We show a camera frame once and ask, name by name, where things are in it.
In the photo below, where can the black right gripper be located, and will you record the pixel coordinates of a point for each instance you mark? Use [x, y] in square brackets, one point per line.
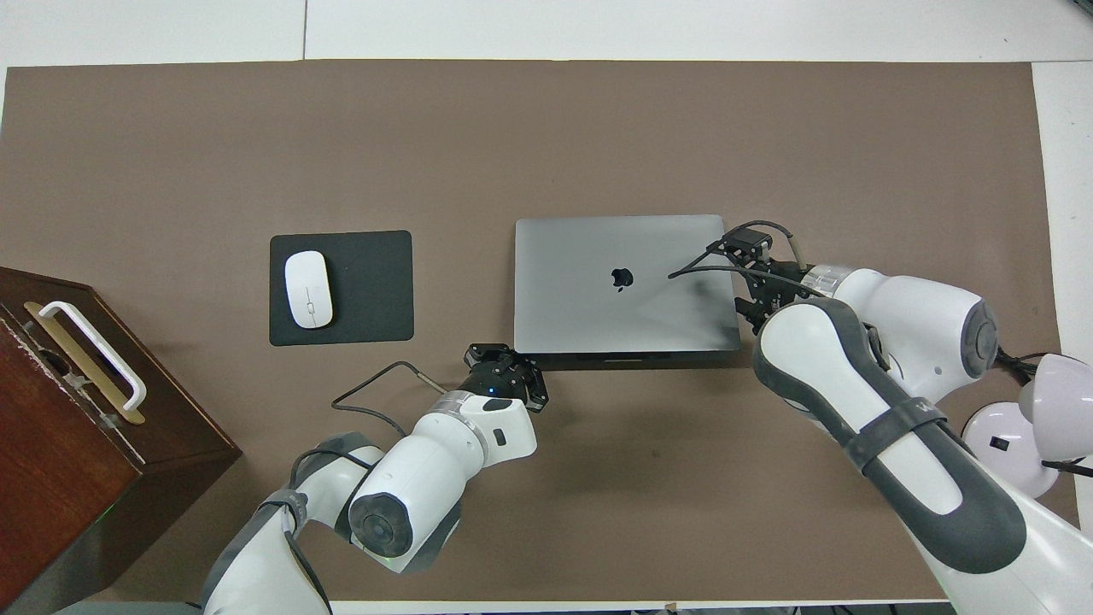
[781, 286]

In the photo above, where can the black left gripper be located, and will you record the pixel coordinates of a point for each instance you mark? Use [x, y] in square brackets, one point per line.
[499, 380]

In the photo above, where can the silver Apple laptop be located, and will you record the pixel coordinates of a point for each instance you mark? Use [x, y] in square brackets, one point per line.
[581, 290]

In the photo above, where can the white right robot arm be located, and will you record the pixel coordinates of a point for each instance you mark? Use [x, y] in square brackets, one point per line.
[905, 325]

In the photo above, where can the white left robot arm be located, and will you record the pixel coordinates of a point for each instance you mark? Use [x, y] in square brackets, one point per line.
[418, 487]

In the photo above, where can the black mouse pad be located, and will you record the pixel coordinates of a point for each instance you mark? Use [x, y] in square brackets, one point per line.
[371, 286]

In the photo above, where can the white computer mouse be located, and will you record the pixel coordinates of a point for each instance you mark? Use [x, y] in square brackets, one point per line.
[308, 289]

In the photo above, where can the brown table mat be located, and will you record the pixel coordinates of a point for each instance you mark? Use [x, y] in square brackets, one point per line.
[546, 137]

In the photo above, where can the white desk lamp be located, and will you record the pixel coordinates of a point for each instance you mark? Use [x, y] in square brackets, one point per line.
[1059, 393]

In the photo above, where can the dark brown wooden box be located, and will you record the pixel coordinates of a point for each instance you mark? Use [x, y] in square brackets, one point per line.
[60, 478]

